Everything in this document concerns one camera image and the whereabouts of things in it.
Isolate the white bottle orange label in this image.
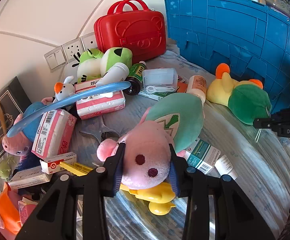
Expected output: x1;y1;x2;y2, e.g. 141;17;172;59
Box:
186;75;207;105

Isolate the clear plastic floss box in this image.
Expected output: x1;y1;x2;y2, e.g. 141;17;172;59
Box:
142;68;178;94

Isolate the pink tissue pack with barcode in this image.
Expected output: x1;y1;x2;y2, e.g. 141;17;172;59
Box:
32;109;77;159

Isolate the green frog plush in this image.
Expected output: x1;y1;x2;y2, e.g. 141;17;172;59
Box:
75;47;133;83

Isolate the small white pill bottle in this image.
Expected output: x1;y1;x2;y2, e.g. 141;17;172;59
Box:
214;155;238;180

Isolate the black gift box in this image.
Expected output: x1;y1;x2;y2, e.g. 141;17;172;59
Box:
0;77;31;157

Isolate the white flat medicine box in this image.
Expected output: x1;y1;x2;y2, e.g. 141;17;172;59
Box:
8;166;52;190

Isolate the large pink pig plush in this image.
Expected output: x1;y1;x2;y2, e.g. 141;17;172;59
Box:
97;93;204;190

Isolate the white wall power socket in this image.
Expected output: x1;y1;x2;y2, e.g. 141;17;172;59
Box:
62;38;84;62

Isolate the small blue-shirt pig plush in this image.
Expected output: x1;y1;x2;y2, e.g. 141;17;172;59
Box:
2;97;55;158

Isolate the red white medicine box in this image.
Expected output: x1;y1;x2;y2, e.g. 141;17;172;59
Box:
40;152;77;174

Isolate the small green frog toy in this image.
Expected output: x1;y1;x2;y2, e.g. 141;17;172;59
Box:
0;155;16;179

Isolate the yellow beetle toy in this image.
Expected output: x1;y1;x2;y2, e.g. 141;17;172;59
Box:
60;161;176;216

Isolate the orange dress pig plush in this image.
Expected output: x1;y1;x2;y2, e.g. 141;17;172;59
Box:
0;183;22;235

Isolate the teal white medicine box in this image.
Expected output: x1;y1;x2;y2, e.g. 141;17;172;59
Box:
184;138;221;174

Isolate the blue plastic storage crate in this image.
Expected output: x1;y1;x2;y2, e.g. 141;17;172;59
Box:
165;0;290;112

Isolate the white wall switch panel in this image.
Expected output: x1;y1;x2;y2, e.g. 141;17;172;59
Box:
44;46;67;71

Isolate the red plastic carry case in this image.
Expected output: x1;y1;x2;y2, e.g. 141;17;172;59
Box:
93;0;167;63

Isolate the white goose plush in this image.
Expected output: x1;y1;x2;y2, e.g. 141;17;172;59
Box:
54;76;75;101

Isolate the green white flat box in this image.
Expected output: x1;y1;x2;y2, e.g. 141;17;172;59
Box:
138;90;176;101

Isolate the dark bottle green label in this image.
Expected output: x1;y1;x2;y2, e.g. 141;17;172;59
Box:
123;61;147;95

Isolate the pink Kotex pad pack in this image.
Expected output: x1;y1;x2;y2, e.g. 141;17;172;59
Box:
18;197;38;226

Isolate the pink striped tissue pack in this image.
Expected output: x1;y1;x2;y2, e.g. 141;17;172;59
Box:
76;91;125;120

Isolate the yellow duck plush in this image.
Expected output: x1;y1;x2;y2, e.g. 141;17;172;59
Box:
206;63;272;125

